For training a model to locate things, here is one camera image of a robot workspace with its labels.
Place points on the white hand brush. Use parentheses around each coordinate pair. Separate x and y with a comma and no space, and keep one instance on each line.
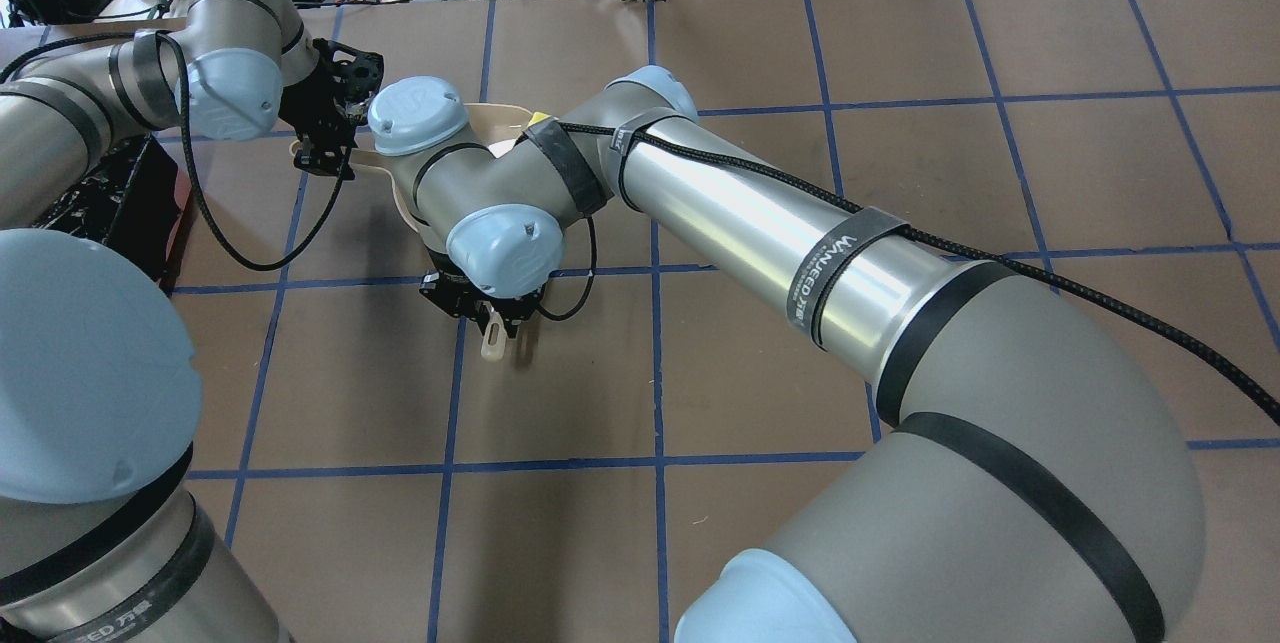
(498,334)

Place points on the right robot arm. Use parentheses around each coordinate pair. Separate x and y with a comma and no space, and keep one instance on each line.
(1032,485)

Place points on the beige plastic dustpan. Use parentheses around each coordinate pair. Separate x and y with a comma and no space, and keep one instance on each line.
(495,129)

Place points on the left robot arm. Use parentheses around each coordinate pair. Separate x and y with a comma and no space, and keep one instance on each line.
(102,540)

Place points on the bin with black bag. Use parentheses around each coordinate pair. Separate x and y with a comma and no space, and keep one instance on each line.
(134,201)

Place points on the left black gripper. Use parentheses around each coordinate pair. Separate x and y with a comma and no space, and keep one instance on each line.
(322,110)

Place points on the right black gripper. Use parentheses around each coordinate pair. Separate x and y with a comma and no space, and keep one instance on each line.
(452,291)

